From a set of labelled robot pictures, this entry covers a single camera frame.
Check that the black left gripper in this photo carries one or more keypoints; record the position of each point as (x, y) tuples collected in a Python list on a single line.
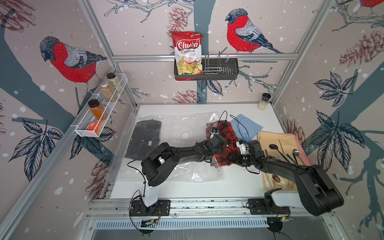
[(220, 150)]

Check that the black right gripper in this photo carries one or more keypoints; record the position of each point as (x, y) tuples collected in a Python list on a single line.
[(237, 160)]

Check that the red black plaid shirt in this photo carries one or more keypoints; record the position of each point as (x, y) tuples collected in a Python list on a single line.
[(227, 157)]

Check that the light blue cloth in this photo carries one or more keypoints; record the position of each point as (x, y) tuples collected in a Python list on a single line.
[(244, 128)]

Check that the clear plastic vacuum bag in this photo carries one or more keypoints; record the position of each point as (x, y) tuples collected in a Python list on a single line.
[(171, 132)]

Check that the grey pinstriped shirt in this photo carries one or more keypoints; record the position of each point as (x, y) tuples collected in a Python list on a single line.
[(145, 138)]

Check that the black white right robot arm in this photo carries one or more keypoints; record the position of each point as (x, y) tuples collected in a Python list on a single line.
[(316, 191)]

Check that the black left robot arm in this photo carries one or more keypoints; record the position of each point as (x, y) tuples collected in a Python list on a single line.
[(158, 166)]

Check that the beige folded cloth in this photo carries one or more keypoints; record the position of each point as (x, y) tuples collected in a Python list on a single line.
[(286, 148)]

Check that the red Chuba cassava chips bag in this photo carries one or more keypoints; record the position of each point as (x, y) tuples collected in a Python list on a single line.
[(188, 52)]

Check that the black ladle spoon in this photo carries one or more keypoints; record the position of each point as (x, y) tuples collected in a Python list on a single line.
[(275, 147)]

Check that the silver spoon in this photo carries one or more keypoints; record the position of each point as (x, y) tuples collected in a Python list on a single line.
[(296, 154)]

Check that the pink tray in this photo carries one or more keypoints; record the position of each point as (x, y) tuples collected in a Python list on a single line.
[(302, 153)]

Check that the pepper grinder black cap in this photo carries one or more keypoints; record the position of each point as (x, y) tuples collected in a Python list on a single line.
[(264, 101)]

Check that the small orange box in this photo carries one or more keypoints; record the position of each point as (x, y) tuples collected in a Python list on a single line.
[(95, 127)]

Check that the spice jar black lid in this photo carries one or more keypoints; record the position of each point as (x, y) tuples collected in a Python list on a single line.
[(114, 81)]

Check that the orange sauce jar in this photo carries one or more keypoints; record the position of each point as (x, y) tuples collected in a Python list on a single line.
[(97, 109)]

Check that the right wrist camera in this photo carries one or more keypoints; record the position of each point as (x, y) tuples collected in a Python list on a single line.
[(243, 148)]

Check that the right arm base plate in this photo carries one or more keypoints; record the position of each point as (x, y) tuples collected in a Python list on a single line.
[(260, 206)]

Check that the black wire wall basket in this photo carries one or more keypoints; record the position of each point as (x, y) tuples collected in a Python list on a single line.
[(210, 69)]

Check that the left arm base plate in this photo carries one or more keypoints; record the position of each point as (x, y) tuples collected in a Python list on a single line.
[(160, 208)]

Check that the clear acrylic wall shelf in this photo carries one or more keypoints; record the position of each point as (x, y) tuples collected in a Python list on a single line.
[(81, 128)]

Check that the aluminium mounting rail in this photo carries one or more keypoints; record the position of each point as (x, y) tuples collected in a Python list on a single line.
[(185, 208)]

